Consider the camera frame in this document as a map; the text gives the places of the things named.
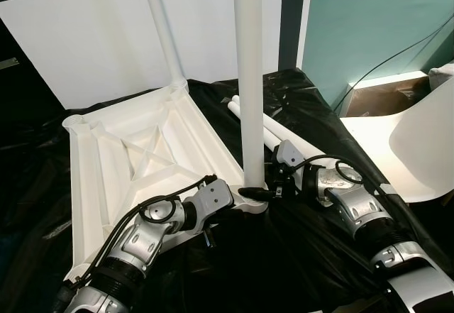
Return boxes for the white tapered plastic table leg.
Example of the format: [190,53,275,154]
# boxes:
[227,99,284,150]
[232,0,269,190]
[234,94,323,159]
[140,0,187,90]

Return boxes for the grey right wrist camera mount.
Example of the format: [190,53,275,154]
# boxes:
[273,141,306,170]

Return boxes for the thin black wall cable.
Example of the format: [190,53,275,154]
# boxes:
[332,15,454,111]

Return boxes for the black plastic sheet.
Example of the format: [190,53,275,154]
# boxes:
[0,68,454,313]

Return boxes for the brown cardboard box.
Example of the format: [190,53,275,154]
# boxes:
[340,75,430,119]

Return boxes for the white plastic shell chair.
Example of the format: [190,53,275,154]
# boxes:
[339,75,454,204]

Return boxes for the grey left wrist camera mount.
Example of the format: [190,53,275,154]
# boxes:
[192,180,235,216]

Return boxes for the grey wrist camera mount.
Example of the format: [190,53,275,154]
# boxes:
[273,141,306,170]
[192,180,235,216]

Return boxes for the large white board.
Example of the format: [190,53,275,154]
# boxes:
[0,0,284,109]

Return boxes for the white plastic table top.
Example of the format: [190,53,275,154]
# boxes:
[62,80,274,282]

